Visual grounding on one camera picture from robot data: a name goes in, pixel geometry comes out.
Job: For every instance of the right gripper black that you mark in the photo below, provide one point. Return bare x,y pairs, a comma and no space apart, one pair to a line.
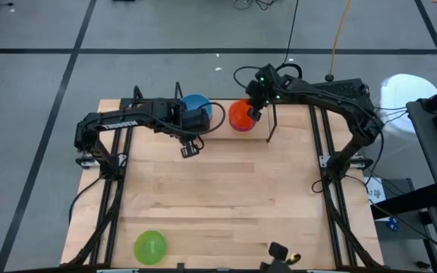
255,113

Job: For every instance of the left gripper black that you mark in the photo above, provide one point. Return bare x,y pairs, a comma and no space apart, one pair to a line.
190,151

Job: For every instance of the small orange bowl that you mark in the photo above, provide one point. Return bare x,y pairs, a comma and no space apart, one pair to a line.
239,113

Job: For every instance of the large blue bowl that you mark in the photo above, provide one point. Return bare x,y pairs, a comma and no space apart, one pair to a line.
195,102

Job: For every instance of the small green bowl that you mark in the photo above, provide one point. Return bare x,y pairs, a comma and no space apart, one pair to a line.
150,247

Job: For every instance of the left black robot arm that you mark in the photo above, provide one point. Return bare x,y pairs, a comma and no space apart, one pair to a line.
146,115

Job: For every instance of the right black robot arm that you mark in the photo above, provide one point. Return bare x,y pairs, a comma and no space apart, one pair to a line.
328,100

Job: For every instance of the black computer case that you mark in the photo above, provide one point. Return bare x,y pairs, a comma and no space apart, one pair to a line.
343,86

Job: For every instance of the black device with yellow tip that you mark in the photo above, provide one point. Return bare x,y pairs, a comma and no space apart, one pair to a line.
278,251

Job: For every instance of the white paper sheet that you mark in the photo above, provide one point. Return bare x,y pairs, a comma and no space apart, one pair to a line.
376,189

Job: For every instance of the small blue object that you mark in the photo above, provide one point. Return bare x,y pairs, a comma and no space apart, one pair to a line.
392,224

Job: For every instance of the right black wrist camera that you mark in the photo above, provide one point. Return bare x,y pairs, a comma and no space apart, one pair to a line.
252,90

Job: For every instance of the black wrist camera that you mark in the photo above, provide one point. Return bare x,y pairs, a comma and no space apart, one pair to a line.
252,90
197,119

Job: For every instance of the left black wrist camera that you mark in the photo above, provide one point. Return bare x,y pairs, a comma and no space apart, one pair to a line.
197,119

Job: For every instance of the black triangular bracket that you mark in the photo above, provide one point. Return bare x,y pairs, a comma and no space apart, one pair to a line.
178,85
136,88

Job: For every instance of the black aluminium table frame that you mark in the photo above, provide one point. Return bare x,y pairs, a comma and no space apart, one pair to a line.
331,212

